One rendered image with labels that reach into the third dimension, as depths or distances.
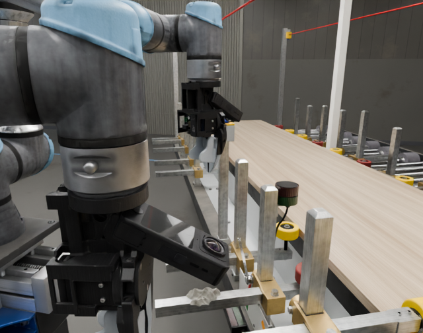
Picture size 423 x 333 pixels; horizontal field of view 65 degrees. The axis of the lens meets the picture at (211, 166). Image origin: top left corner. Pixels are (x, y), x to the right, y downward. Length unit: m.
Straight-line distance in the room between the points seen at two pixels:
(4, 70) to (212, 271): 0.23
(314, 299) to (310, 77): 6.45
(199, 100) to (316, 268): 0.41
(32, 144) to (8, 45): 0.69
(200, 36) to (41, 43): 0.48
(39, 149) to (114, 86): 0.72
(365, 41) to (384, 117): 1.48
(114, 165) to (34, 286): 0.60
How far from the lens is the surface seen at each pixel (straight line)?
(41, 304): 0.87
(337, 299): 1.06
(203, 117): 0.71
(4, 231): 0.90
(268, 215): 0.86
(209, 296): 0.90
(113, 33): 0.27
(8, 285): 0.90
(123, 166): 0.28
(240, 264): 1.13
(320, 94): 7.04
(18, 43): 0.28
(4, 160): 0.89
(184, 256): 0.31
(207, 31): 0.72
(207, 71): 0.71
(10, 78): 0.27
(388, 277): 1.02
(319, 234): 0.63
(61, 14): 0.28
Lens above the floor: 1.42
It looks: 16 degrees down
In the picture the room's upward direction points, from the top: straight up
